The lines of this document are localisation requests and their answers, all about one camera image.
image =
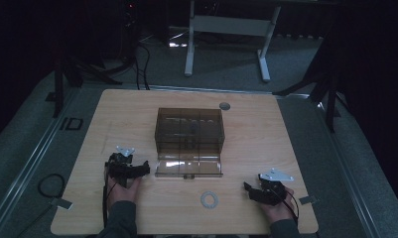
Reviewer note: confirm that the black floor tape marks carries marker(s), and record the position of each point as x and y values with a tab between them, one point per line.
72	124

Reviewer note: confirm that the grey round table grommet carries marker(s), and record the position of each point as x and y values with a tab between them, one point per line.
224	106

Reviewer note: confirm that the brown transparent storage box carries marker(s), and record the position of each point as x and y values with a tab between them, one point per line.
190	130

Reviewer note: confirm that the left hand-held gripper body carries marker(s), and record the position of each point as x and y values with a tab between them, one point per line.
120	165

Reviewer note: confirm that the white desk frame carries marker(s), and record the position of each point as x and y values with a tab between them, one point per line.
231	25

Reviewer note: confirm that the black metal stand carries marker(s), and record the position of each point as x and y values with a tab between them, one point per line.
59	82
329	89

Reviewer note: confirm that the person's left hand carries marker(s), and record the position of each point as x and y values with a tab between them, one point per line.
122	193

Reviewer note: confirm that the brown transparent drawer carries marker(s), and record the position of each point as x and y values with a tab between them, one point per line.
188	166

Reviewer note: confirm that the dark equipment with red light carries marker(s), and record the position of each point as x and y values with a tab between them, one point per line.
131	29

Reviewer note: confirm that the person's right hand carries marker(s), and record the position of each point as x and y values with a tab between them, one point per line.
280	209

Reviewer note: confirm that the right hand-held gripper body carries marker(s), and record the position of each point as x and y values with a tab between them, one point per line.
272	189

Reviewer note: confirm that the metal floor rail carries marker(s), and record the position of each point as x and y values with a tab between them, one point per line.
24	162
347	165

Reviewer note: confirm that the grey tape strip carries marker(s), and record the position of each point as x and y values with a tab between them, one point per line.
62	203
307	199

